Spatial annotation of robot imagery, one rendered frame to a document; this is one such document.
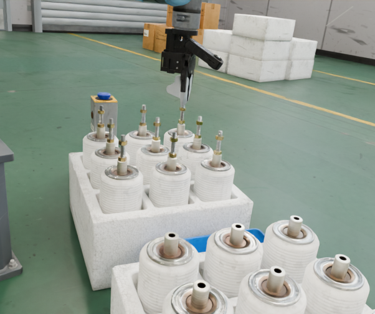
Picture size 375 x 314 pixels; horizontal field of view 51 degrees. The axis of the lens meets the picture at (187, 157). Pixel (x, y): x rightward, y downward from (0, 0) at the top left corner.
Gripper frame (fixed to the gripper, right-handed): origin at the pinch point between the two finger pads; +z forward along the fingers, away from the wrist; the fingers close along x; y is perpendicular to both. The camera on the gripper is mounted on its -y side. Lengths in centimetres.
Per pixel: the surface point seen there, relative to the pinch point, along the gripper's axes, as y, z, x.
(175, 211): -8.2, 16.8, 32.3
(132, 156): 10.9, 14.5, 11.8
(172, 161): -4.8, 7.2, 26.8
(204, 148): -8.6, 9.4, 9.2
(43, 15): 309, 12, -395
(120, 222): 1.7, 17.6, 40.3
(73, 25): 285, 23, -431
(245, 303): -27, 11, 62
